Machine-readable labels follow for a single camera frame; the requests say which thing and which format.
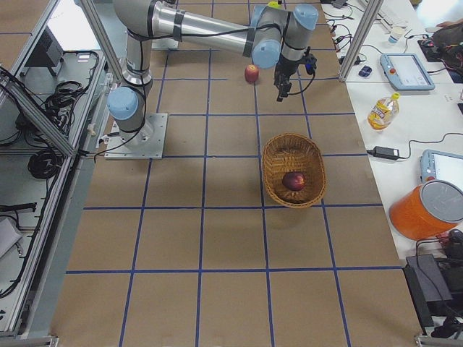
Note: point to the aluminium frame post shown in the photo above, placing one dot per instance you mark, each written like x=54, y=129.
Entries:
x=360, y=35

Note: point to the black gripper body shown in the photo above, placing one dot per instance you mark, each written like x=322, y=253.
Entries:
x=284, y=69

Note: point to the brown wicker basket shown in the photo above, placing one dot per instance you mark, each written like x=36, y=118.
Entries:
x=293, y=152

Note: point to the dark red apple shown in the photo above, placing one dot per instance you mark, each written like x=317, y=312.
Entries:
x=294, y=181

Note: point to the black power adapter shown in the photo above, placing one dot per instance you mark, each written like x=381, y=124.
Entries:
x=384, y=153

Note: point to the dark blue computer mouse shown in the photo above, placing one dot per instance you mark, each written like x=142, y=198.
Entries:
x=365, y=71

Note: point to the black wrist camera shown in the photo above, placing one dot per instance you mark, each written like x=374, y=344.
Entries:
x=310, y=63

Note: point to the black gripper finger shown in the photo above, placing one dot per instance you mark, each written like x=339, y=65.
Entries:
x=283, y=90

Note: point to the orange bucket with lid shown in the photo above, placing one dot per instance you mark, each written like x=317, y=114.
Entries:
x=428, y=210

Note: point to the blue teach pendant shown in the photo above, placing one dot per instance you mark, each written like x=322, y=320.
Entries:
x=405, y=72
x=441, y=166

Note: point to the white paper cup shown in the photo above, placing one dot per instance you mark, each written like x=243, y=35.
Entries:
x=395, y=34

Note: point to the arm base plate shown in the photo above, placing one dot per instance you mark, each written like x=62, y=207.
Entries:
x=148, y=143
x=164, y=44

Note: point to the yellow drink bottle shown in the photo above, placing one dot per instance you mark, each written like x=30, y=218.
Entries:
x=384, y=112

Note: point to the near blue teach pendant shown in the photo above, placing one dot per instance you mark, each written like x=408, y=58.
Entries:
x=441, y=166

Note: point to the red yellow apple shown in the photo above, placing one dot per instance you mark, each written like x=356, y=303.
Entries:
x=251, y=73

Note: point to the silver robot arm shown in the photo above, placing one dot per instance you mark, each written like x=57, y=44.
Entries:
x=276, y=38

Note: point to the far blue teach pendant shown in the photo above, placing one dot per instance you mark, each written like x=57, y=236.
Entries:
x=405, y=72

